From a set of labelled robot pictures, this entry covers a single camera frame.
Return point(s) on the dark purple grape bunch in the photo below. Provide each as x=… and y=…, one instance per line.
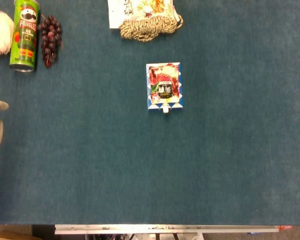
x=49, y=40

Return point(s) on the blue white spouted pouch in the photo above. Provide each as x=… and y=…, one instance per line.
x=180, y=82

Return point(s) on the blue felt table cloth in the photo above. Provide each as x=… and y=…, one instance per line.
x=150, y=140

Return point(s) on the aluminium frame rail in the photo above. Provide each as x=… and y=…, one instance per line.
x=165, y=228

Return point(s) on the green Pringles can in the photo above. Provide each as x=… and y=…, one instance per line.
x=24, y=37

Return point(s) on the red spouted drink pouch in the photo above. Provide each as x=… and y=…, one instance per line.
x=164, y=85

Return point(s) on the white snack bag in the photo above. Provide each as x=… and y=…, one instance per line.
x=140, y=10

